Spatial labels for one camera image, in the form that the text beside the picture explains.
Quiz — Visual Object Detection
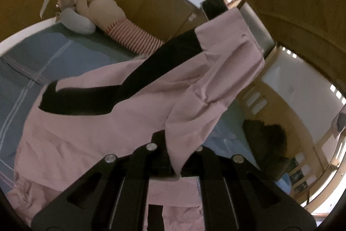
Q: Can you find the blue plaid bed sheet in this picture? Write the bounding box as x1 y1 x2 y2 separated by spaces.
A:
0 22 255 194

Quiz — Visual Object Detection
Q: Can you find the pink hooded winter coat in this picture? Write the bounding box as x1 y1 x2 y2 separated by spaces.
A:
7 8 264 224

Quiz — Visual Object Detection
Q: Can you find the light blue pillow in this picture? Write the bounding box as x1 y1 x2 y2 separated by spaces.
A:
276 173 292 195

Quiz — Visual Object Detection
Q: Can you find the long striped plush dog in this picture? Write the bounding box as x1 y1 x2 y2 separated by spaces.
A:
76 0 165 55

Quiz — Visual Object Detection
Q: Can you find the black clothes pile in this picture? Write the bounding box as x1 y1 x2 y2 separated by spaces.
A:
242 120 290 182

